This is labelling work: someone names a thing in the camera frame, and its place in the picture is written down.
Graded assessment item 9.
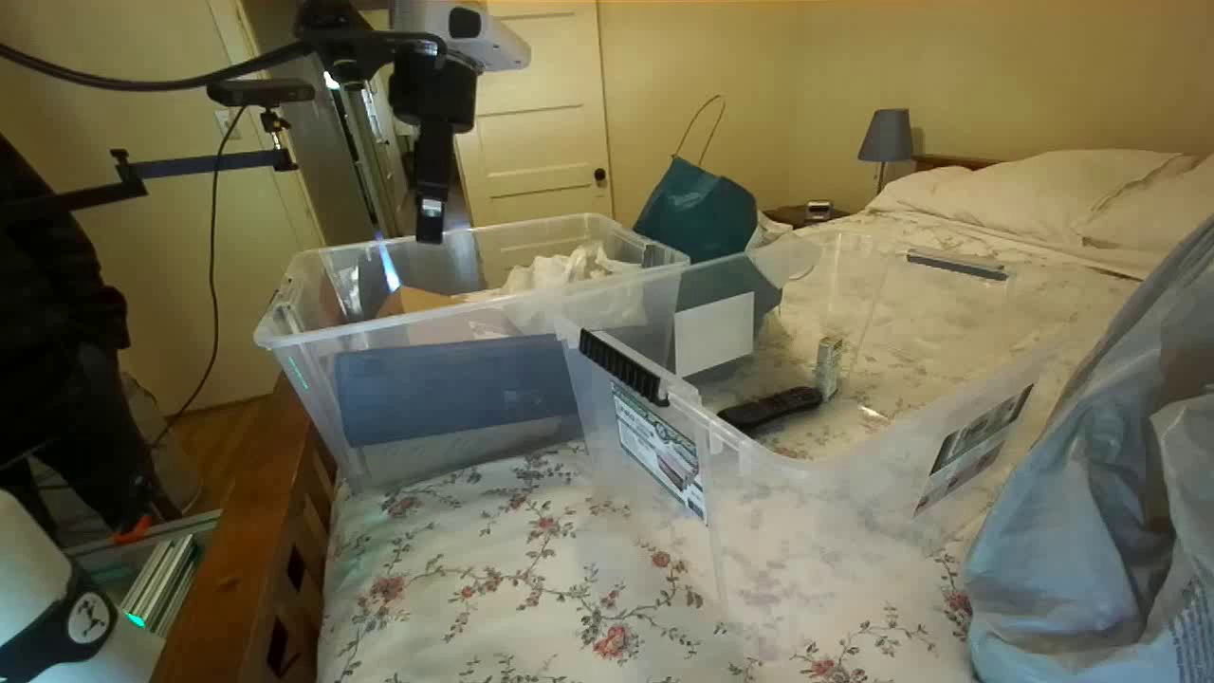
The grey table lamp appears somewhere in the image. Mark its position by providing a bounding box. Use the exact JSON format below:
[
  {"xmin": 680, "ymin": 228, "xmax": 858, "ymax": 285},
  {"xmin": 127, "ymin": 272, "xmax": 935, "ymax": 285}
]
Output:
[{"xmin": 852, "ymin": 105, "xmax": 919, "ymax": 195}]

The grey blue clothing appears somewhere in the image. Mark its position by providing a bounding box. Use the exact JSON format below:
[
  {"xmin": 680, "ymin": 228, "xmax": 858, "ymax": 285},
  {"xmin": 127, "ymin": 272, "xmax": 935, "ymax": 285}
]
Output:
[{"xmin": 959, "ymin": 212, "xmax": 1214, "ymax": 683}]

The aluminium extrusion rail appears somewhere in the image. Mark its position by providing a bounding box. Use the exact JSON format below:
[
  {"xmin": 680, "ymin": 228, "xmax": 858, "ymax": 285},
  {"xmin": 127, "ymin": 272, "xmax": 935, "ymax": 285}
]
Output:
[{"xmin": 117, "ymin": 529, "xmax": 200, "ymax": 639}]

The teal fabric bag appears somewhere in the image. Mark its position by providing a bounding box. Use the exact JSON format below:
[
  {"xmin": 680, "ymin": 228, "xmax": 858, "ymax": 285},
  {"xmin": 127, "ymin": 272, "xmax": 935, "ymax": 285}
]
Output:
[{"xmin": 629, "ymin": 93, "xmax": 762, "ymax": 266}]

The white device with black band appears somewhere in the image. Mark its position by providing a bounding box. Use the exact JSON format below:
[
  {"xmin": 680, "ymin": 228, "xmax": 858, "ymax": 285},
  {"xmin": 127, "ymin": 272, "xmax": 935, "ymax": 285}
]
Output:
[{"xmin": 0, "ymin": 490, "xmax": 161, "ymax": 683}]

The wooden headboard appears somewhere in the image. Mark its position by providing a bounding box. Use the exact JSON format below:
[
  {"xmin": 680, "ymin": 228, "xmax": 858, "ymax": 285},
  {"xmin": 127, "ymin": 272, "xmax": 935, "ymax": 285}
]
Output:
[{"xmin": 909, "ymin": 150, "xmax": 1000, "ymax": 174}]

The black remote control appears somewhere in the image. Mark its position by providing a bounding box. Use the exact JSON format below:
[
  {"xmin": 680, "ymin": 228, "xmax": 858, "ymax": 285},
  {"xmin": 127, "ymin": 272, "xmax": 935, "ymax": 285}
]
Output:
[{"xmin": 718, "ymin": 382, "xmax": 828, "ymax": 440}]

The white pillow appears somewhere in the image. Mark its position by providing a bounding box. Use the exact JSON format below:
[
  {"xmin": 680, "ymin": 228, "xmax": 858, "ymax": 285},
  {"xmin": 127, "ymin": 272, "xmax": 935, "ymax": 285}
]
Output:
[
  {"xmin": 1076, "ymin": 150, "xmax": 1214, "ymax": 260},
  {"xmin": 868, "ymin": 150, "xmax": 1189, "ymax": 250}
]

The wooden bed frame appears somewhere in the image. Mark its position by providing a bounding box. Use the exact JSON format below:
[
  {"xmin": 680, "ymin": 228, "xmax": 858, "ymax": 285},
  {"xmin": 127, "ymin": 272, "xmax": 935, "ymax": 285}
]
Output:
[{"xmin": 149, "ymin": 377, "xmax": 338, "ymax": 683}]

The black padded handle bar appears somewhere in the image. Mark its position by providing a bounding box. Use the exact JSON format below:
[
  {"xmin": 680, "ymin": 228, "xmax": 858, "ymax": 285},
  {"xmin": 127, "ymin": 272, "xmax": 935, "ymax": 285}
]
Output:
[{"xmin": 206, "ymin": 72, "xmax": 317, "ymax": 110}]

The small clear plastic bag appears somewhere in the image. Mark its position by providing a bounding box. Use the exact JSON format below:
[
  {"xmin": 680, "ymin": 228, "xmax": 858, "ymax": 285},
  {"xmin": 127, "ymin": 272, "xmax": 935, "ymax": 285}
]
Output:
[{"xmin": 811, "ymin": 329, "xmax": 849, "ymax": 405}]

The clear storage bin, blue sheet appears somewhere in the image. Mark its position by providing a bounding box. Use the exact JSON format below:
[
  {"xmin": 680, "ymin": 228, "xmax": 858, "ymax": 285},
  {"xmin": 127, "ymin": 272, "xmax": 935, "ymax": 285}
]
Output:
[{"xmin": 251, "ymin": 208, "xmax": 692, "ymax": 494}]

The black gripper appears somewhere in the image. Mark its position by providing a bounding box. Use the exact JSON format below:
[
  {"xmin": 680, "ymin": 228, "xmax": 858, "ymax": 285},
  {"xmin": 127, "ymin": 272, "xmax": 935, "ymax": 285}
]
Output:
[{"xmin": 386, "ymin": 52, "xmax": 482, "ymax": 248}]

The thick black cable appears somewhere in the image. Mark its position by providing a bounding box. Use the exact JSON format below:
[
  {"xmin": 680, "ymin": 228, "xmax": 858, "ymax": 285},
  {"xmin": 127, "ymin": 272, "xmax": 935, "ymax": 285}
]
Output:
[{"xmin": 0, "ymin": 34, "xmax": 419, "ymax": 98}]

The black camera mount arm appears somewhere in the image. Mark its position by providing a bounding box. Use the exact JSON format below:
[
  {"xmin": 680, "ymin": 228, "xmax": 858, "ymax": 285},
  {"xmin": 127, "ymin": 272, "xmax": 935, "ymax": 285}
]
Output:
[{"xmin": 52, "ymin": 146, "xmax": 299, "ymax": 212}]

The thin black cable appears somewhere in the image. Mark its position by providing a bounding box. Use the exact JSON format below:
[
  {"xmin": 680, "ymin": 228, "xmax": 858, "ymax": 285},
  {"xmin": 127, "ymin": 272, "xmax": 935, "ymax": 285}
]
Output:
[{"xmin": 154, "ymin": 105, "xmax": 256, "ymax": 447}]

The white panel door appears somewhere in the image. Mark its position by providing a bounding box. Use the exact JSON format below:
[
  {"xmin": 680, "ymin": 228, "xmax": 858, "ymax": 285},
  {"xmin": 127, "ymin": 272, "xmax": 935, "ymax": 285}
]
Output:
[{"xmin": 448, "ymin": 0, "xmax": 618, "ymax": 233}]

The clear storage bin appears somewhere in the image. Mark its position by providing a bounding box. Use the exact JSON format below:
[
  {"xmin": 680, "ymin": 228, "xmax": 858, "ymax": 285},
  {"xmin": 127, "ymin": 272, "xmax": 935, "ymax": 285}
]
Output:
[
  {"xmin": 555, "ymin": 233, "xmax": 1064, "ymax": 544},
  {"xmin": 251, "ymin": 208, "xmax": 692, "ymax": 494}
]

